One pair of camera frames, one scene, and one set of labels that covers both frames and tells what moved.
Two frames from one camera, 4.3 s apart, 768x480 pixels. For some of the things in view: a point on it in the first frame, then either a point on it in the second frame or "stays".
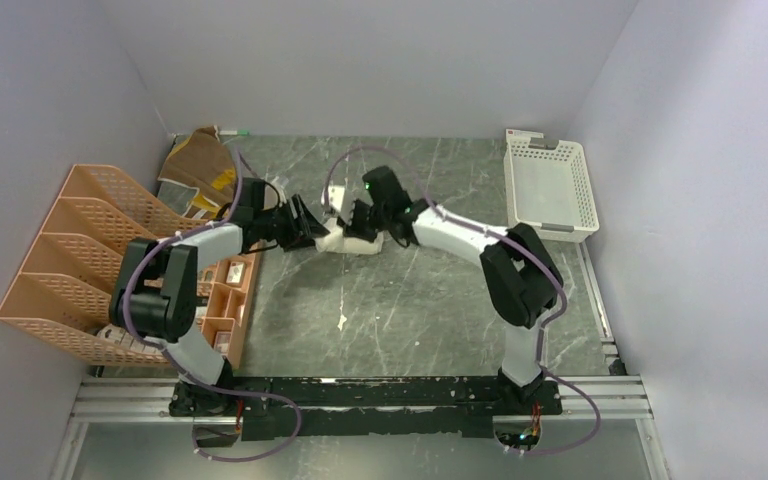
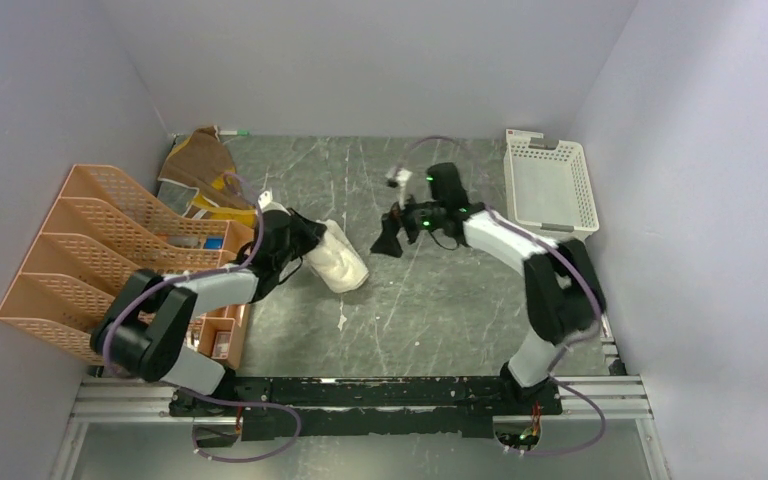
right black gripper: x=349 y=221 → x=392 y=222
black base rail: x=269 y=407 stays
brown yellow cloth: x=200 y=160 stays
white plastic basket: x=548 y=186 stays
